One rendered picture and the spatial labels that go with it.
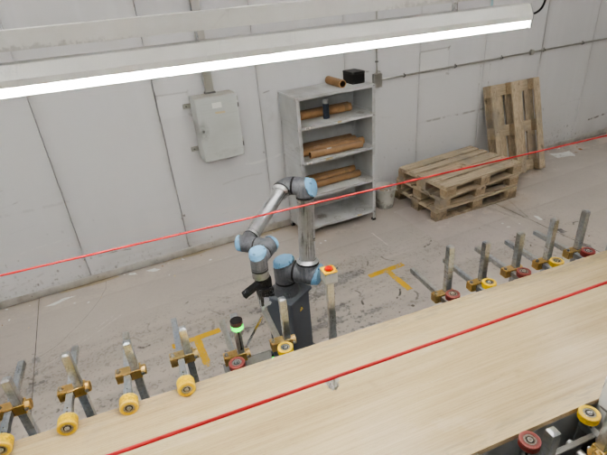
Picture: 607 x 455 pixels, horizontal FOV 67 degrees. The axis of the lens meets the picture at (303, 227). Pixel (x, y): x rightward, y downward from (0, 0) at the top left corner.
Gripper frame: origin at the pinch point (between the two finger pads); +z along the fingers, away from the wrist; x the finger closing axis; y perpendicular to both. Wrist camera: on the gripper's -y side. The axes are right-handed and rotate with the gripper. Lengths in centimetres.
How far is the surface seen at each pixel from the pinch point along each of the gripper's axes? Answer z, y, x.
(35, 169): -29, -129, 242
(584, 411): 6, 100, -116
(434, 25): -138, 61, -57
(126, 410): 4, -73, -36
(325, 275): -24.6, 30.2, -21.1
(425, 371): 7, 56, -71
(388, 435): 7, 24, -93
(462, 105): -2, 353, 275
